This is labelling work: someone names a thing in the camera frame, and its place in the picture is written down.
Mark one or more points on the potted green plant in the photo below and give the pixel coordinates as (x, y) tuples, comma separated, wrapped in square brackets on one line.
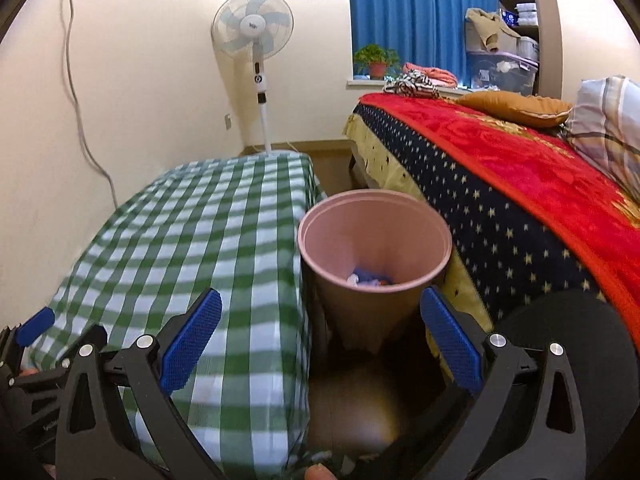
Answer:
[(377, 69)]

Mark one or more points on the person's right hand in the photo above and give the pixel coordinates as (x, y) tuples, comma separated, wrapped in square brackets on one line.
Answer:
[(319, 472)]

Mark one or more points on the green checked tablecloth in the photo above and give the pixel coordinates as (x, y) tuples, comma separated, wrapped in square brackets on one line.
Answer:
[(200, 220)]

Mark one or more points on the blue plastic bag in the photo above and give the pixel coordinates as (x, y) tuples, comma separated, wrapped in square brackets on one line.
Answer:
[(365, 275)]

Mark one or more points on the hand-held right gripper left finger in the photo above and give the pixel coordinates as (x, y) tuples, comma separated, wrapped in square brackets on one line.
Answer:
[(192, 340)]

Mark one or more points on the stack of white packs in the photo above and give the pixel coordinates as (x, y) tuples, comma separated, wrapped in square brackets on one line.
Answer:
[(526, 14)]

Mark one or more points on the pink folded cloth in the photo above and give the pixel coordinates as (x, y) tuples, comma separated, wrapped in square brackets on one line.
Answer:
[(432, 74)]

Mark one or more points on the pink plastic bin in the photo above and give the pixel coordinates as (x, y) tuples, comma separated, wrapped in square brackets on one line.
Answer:
[(350, 240)]

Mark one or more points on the brown jacket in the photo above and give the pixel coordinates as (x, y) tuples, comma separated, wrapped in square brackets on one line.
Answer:
[(487, 25)]

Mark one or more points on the white window sill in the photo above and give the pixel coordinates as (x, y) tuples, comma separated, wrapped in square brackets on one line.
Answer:
[(365, 83)]

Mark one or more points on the blue clear storage box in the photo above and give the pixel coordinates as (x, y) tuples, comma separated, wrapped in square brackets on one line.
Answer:
[(500, 75)]

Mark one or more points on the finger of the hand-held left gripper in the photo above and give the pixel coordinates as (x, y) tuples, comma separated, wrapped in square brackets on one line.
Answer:
[(92, 337), (36, 325)]

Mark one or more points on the orange pillow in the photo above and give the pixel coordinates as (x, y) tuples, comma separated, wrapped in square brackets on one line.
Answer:
[(520, 107)]

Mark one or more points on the wooden bookshelf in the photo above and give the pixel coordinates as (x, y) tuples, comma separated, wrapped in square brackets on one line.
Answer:
[(547, 35)]

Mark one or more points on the plaid pillow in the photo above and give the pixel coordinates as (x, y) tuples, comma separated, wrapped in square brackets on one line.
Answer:
[(610, 125)]

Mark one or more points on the blue curtain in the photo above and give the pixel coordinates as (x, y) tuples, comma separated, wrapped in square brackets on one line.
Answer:
[(415, 10)]

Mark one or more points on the white standing fan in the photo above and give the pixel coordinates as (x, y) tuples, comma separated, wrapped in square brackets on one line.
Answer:
[(252, 22)]

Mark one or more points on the black white striped cloth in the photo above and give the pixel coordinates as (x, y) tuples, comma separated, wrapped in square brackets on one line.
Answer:
[(415, 85)]

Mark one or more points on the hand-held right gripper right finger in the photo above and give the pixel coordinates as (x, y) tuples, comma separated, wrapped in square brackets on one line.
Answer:
[(450, 340)]

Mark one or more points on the small wall socket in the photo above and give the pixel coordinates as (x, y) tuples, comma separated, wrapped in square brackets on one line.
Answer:
[(228, 121)]

